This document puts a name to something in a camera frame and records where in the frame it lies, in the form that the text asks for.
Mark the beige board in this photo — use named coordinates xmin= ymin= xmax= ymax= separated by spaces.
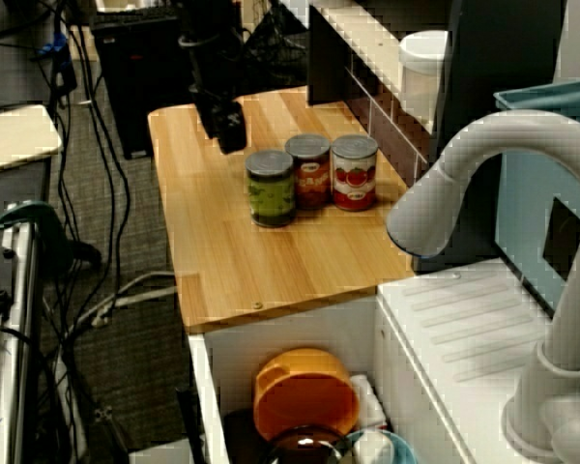
xmin=0 ymin=103 xmax=64 ymax=178

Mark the grey toy faucet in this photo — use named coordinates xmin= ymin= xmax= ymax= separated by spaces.
xmin=385 ymin=108 xmax=580 ymax=463

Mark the glass pot lid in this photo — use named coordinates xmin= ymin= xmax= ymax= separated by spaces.
xmin=259 ymin=423 xmax=353 ymax=464

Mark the black computer tower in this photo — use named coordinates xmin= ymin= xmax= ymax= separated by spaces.
xmin=90 ymin=7 xmax=185 ymax=160

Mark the orange beans toy can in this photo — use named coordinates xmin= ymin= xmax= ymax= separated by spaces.
xmin=284 ymin=133 xmax=333 ymax=211

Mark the white cable bundle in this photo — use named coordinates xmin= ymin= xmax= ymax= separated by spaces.
xmin=65 ymin=270 xmax=179 ymax=333

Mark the light blue bowl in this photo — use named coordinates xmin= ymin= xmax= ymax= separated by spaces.
xmin=343 ymin=428 xmax=420 ymax=464

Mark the aluminium extrusion rail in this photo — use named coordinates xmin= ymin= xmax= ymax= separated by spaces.
xmin=0 ymin=205 xmax=47 ymax=464

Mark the white cup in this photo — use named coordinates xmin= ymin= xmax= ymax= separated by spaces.
xmin=351 ymin=428 xmax=397 ymax=464

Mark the teal plastic bin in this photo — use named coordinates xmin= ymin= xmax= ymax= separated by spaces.
xmin=492 ymin=78 xmax=580 ymax=320

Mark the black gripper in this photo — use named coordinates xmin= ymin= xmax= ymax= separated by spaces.
xmin=185 ymin=40 xmax=249 ymax=157

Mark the dark tiled hutch shelf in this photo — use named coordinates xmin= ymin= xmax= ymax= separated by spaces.
xmin=306 ymin=0 xmax=569 ymax=273

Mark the white toy kitchen cabinet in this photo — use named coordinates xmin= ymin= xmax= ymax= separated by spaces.
xmin=186 ymin=258 xmax=580 ymax=464

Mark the white plastic block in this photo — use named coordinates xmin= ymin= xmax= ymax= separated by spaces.
xmin=350 ymin=371 xmax=389 ymax=431

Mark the green peas toy can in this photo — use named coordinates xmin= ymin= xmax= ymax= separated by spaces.
xmin=245 ymin=149 xmax=297 ymax=229

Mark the orange plastic bowl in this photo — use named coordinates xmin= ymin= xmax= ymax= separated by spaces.
xmin=252 ymin=347 xmax=362 ymax=444

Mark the large white lidded container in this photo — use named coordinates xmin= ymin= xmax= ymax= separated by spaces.
xmin=397 ymin=29 xmax=451 ymax=134

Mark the white red tomato can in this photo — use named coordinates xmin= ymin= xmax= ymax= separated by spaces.
xmin=331 ymin=133 xmax=380 ymax=213

